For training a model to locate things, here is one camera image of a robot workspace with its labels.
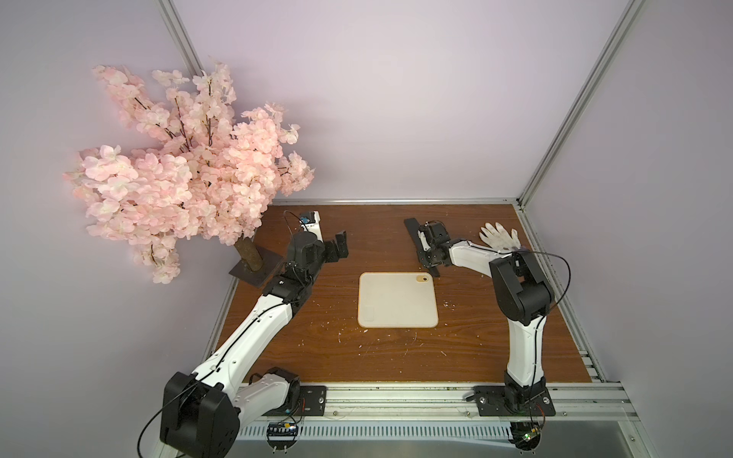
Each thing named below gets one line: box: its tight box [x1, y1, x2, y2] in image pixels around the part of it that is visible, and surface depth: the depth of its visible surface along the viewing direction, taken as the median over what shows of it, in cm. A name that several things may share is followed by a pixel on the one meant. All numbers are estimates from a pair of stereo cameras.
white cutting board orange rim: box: [357, 271, 440, 330], surface depth 94 cm
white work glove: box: [479, 222, 522, 250], surface depth 109 cm
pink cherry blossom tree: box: [64, 61, 315, 285], surface depth 66 cm
